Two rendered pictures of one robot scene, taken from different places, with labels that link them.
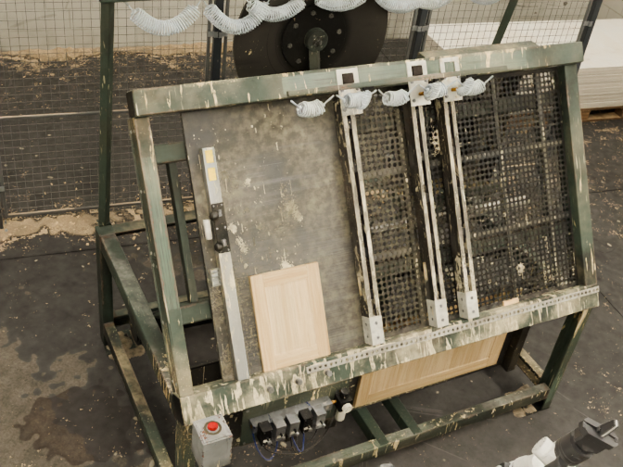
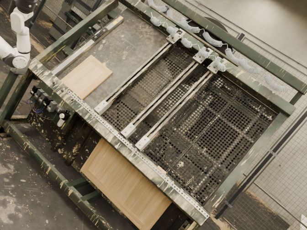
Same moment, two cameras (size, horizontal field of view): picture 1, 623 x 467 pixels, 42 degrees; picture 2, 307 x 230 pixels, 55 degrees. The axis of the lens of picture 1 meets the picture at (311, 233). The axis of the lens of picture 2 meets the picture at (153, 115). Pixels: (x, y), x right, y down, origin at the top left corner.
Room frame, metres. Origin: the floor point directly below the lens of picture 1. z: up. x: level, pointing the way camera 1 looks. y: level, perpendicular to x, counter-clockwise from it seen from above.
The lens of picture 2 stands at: (1.27, -2.53, 1.84)
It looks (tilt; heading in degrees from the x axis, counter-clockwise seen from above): 14 degrees down; 49
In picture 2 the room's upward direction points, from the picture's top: 35 degrees clockwise
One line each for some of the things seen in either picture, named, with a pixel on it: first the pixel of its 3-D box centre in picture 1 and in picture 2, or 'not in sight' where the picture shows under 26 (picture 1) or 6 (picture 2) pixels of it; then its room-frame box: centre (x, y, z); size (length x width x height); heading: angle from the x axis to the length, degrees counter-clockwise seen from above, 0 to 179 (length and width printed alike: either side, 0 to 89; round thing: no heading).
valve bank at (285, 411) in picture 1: (302, 423); (46, 104); (2.28, -0.08, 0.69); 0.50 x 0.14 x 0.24; 121
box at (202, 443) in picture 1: (211, 443); (19, 63); (1.99, 0.26, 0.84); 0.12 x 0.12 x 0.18; 31
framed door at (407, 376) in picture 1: (438, 347); (127, 180); (3.04, -0.73, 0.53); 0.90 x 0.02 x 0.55; 121
